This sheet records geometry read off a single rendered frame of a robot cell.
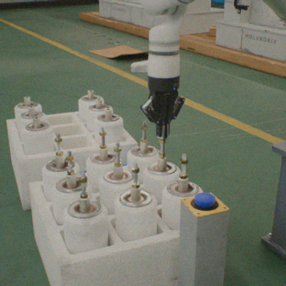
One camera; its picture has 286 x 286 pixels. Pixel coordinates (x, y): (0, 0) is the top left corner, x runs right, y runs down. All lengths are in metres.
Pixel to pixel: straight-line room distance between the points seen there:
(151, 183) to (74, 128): 0.62
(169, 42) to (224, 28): 2.63
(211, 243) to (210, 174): 0.83
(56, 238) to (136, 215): 0.19
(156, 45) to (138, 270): 0.50
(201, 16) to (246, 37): 0.91
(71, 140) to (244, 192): 0.62
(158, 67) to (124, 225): 0.36
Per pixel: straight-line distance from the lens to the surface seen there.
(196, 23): 4.28
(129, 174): 1.13
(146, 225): 1.02
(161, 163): 1.15
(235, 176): 1.72
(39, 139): 1.45
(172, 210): 1.05
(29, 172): 1.46
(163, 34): 1.03
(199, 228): 0.87
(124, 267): 1.02
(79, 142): 1.59
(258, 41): 3.40
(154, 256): 1.03
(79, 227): 0.97
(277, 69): 3.19
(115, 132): 1.50
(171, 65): 1.04
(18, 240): 1.38
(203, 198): 0.88
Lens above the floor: 0.76
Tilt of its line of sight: 23 degrees down
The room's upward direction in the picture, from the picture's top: straight up
